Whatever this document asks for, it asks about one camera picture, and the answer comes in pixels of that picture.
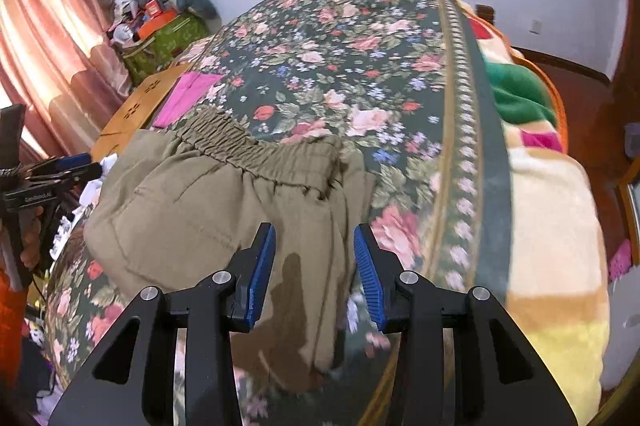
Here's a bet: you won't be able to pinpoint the colourful plush blanket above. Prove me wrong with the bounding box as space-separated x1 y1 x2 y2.
460 0 613 417

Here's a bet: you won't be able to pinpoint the wooden lap desk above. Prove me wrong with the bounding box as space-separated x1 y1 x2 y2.
90 63 193 162

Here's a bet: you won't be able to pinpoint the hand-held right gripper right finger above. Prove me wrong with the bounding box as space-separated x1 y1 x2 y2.
352 223 578 426

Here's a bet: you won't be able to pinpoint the person's left hand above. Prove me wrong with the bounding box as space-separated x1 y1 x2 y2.
20 206 46 272

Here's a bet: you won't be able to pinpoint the orange box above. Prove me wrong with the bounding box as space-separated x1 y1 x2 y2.
137 8 178 39

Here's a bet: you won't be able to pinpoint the green patterned bag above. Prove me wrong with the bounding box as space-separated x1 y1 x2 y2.
122 13 211 87

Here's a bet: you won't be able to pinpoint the pink curtain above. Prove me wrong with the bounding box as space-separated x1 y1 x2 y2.
0 0 133 162

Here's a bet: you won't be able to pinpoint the olive green pants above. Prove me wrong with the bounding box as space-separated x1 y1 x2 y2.
82 108 376 394

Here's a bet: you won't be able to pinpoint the wooden bed frame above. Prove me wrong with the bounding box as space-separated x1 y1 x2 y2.
474 3 568 147

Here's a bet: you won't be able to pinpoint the white round object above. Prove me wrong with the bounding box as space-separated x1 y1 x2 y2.
600 276 640 389

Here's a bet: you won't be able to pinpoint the orange cloth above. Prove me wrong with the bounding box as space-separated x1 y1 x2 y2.
0 271 32 357

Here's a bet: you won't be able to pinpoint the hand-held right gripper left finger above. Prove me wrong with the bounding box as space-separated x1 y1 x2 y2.
47 222 277 426

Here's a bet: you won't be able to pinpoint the pink cloth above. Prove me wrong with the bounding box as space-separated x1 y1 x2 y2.
152 72 226 129

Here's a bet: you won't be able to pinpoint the pink fluffy item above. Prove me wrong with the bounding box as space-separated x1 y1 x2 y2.
607 240 634 283

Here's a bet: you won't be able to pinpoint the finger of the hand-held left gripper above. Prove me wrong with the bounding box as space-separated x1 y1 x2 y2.
24 163 104 188
25 154 96 177

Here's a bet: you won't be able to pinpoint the dark floral blanket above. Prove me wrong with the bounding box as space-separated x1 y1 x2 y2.
42 0 513 426

